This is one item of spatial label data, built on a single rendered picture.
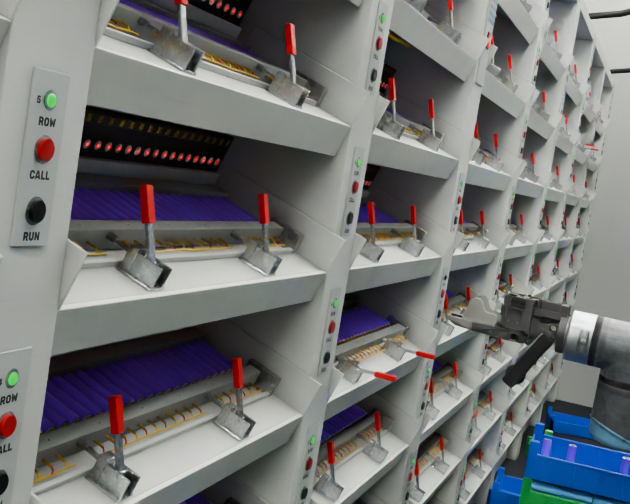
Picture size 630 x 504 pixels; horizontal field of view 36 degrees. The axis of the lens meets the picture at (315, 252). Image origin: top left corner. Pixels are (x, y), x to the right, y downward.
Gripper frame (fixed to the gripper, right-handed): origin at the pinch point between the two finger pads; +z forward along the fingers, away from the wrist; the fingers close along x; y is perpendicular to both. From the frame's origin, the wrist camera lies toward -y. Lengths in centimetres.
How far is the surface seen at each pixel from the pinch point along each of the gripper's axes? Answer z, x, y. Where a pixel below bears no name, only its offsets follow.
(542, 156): 12, -155, 39
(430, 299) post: 8.8, -14.8, 1.1
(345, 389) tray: 7.9, 35.6, -9.3
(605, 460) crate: -30, -52, -31
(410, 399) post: 9.0, -14.7, -20.0
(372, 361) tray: 10.5, 13.8, -8.4
